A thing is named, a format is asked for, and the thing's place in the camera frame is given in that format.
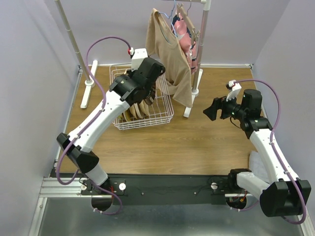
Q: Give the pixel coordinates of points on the wooden clip hanger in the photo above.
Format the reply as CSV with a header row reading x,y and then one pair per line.
x,y
183,14

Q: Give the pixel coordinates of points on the black rimmed striped plate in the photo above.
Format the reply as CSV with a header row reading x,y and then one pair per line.
x,y
151,96

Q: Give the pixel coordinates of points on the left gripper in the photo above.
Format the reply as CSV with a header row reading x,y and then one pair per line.
x,y
132,74

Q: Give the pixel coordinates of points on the blue wire hanger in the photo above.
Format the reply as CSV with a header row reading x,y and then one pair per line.
x,y
170,17

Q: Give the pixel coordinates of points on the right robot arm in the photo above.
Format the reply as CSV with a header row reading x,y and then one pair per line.
x,y
284,194

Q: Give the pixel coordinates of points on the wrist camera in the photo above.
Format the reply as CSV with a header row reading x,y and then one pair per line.
x,y
137,57
234,88

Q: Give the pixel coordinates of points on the pink patterned garment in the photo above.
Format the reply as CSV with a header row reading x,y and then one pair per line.
x,y
184,37

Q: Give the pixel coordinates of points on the white wire dish rack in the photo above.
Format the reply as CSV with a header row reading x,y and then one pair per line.
x,y
161,111

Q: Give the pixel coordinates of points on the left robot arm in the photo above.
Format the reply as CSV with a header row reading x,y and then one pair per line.
x,y
126,90

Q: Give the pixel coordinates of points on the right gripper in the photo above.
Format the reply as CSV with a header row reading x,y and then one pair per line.
x,y
218,103

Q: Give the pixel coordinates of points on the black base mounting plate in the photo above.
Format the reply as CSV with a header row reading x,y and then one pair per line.
x,y
141,189

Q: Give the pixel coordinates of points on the grey folded cloth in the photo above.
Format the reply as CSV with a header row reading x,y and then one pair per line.
x,y
257,167

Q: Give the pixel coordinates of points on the white leaf pattern plate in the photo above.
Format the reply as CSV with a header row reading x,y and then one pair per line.
x,y
138,111

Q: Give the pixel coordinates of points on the beige t-shirt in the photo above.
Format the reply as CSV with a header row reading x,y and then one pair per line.
x,y
161,41

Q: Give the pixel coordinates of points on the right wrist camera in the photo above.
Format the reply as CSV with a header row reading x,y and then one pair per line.
x,y
234,88

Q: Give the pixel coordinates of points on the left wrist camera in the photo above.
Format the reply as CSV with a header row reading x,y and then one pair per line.
x,y
137,57

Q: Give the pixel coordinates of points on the green yellow woven mat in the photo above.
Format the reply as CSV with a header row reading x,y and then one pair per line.
x,y
125,73

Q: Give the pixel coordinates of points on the bird pattern plate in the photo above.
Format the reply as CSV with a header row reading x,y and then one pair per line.
x,y
129,116
145,109

